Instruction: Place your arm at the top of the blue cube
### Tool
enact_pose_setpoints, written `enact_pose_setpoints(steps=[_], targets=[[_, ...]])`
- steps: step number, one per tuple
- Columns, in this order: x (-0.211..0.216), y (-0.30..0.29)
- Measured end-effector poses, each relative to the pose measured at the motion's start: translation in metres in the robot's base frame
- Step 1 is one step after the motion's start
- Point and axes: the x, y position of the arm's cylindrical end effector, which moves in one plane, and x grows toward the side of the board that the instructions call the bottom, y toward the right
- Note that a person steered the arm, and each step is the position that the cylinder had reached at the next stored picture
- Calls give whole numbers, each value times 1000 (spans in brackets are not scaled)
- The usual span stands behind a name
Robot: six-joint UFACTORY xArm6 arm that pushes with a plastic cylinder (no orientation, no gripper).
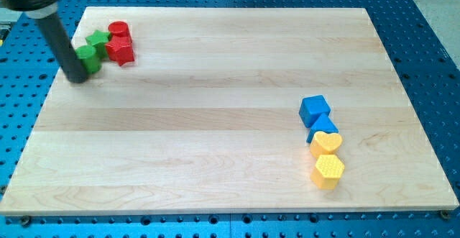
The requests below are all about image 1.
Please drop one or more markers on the blue cube block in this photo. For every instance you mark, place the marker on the blue cube block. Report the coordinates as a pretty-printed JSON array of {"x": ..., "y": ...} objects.
[{"x": 311, "y": 108}]

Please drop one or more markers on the wooden board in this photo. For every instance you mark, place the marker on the wooden board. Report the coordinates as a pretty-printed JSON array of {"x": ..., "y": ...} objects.
[{"x": 205, "y": 120}]

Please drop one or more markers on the blue triangle block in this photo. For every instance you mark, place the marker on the blue triangle block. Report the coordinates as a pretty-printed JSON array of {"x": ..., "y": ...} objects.
[{"x": 322, "y": 124}]

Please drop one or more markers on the yellow heart block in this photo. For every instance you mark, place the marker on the yellow heart block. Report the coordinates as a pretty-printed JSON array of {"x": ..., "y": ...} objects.
[{"x": 325, "y": 143}]

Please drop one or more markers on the yellow hexagon block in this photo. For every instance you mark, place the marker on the yellow hexagon block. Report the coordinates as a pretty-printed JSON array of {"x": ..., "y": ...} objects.
[{"x": 327, "y": 172}]

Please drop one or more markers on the red star block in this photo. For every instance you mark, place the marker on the red star block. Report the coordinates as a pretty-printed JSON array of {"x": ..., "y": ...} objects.
[{"x": 120, "y": 50}]

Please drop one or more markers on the red cylinder block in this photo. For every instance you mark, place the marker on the red cylinder block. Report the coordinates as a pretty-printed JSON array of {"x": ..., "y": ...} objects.
[{"x": 120, "y": 29}]

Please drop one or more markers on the green star block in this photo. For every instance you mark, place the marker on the green star block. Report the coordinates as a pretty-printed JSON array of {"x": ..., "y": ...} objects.
[{"x": 98, "y": 39}]

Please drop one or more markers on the green cylinder block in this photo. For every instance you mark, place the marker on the green cylinder block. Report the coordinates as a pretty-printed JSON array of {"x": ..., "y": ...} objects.
[{"x": 89, "y": 58}]

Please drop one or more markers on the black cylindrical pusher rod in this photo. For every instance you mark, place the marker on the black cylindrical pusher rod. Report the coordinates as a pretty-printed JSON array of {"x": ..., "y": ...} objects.
[{"x": 59, "y": 42}]

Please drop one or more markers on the left board clamp screw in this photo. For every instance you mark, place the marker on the left board clamp screw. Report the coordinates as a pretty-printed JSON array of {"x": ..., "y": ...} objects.
[{"x": 25, "y": 221}]

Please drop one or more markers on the board clamp screw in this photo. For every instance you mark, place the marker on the board clamp screw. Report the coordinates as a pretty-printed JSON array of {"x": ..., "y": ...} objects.
[
  {"x": 25, "y": 221},
  {"x": 444, "y": 214}
]

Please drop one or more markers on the right board clamp screw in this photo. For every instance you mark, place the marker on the right board clamp screw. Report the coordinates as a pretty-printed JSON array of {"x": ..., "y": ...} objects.
[{"x": 444, "y": 214}]

